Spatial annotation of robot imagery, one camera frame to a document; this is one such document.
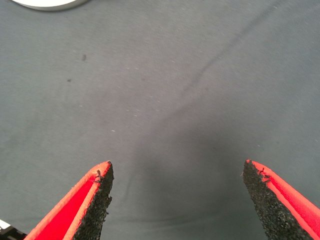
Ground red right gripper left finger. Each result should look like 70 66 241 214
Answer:
23 160 115 240

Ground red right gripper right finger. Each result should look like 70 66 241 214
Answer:
242 159 320 240

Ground round metal carrier plate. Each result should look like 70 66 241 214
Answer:
11 0 90 12

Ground dark grey table cloth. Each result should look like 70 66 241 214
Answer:
0 0 320 240

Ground black metal frame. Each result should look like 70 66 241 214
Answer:
0 218 28 240

